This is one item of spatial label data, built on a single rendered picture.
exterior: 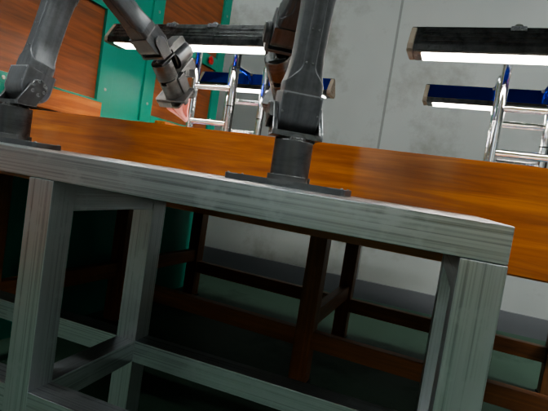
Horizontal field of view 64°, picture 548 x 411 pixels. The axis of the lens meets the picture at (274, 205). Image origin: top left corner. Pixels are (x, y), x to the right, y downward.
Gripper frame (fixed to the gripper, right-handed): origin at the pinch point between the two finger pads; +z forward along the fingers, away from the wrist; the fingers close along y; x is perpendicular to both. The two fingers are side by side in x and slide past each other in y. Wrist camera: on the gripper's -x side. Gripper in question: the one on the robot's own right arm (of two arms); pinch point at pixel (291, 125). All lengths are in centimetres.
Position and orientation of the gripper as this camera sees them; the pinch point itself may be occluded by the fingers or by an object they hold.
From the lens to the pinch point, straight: 111.8
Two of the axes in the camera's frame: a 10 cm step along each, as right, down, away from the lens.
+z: 1.9, 6.4, 7.5
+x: -3.6, 7.5, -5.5
